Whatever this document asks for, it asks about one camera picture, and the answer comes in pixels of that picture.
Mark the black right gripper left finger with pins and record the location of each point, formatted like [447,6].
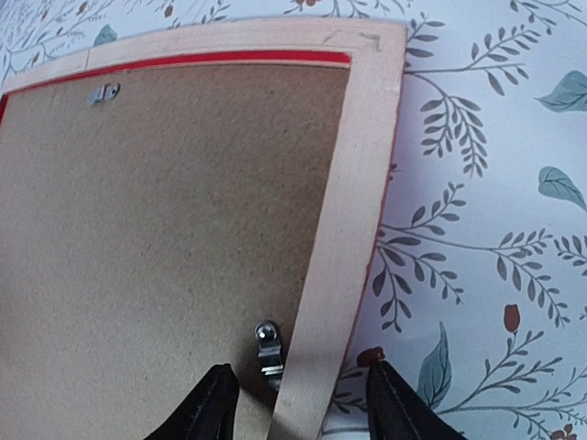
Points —
[208,411]

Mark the red wooden picture frame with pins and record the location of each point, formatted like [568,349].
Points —
[297,376]

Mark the brown backing board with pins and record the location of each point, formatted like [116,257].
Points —
[149,220]

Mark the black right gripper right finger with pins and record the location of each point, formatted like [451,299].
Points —
[396,412]

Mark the floral patterned table mat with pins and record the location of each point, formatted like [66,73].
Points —
[478,294]

